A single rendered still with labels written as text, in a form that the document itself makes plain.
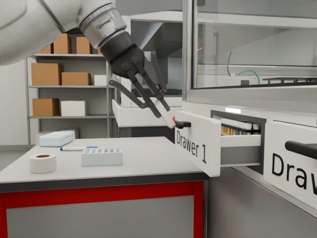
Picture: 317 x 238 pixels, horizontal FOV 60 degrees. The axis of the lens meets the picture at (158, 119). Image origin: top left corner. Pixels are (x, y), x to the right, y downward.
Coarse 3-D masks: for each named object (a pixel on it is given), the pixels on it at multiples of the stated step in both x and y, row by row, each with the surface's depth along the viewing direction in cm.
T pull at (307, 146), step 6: (288, 144) 38; (294, 144) 37; (300, 144) 36; (306, 144) 36; (312, 144) 36; (288, 150) 38; (294, 150) 37; (300, 150) 36; (306, 150) 35; (312, 150) 34; (312, 156) 34
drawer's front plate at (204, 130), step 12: (180, 120) 74; (192, 120) 63; (204, 120) 55; (216, 120) 52; (180, 132) 74; (192, 132) 63; (204, 132) 55; (216, 132) 51; (180, 144) 74; (192, 144) 63; (216, 144) 52; (192, 156) 63; (216, 156) 52; (204, 168) 56; (216, 168) 52
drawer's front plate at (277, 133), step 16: (272, 128) 48; (288, 128) 44; (304, 128) 40; (272, 144) 48; (272, 160) 48; (288, 160) 44; (304, 160) 40; (272, 176) 48; (288, 192) 44; (304, 192) 40
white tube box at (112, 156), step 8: (88, 152) 86; (96, 152) 86; (104, 152) 86; (112, 152) 86; (120, 152) 86; (88, 160) 83; (96, 160) 83; (104, 160) 83; (112, 160) 84; (120, 160) 84
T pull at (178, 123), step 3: (174, 120) 67; (177, 123) 62; (180, 123) 61; (183, 123) 62; (186, 123) 64; (189, 123) 64; (177, 126) 62; (180, 126) 61; (183, 126) 61; (186, 126) 64; (189, 126) 64
